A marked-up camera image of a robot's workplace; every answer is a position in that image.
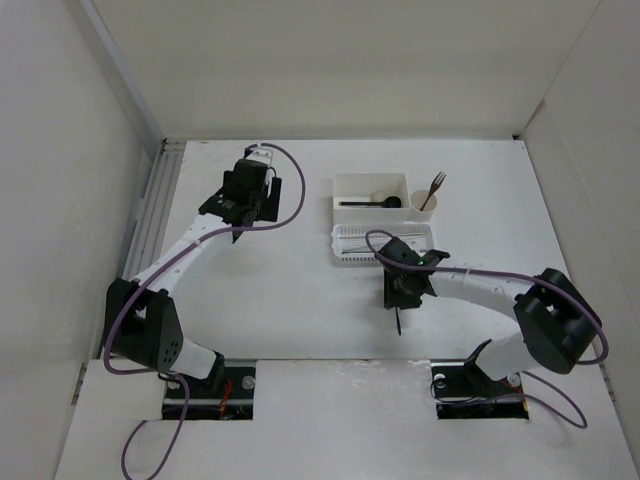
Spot small metal fork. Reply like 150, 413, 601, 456
395, 308, 402, 336

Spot aluminium rail frame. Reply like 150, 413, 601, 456
74, 0, 186, 361

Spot beige wooden spoon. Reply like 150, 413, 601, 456
371, 191, 388, 202

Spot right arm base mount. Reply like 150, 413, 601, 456
430, 360, 529, 420

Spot white square box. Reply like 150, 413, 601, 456
332, 173, 410, 224

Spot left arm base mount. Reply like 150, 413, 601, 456
157, 360, 257, 421

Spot black spoon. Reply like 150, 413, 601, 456
339, 196, 402, 209

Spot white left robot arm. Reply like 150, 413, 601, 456
103, 157, 282, 397

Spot brown wooden fork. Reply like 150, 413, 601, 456
420, 172, 446, 211

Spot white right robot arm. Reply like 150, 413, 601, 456
375, 236, 603, 394

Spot white paper cup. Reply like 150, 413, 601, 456
407, 190, 438, 223

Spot white perforated basket tray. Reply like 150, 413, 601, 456
331, 222, 434, 266

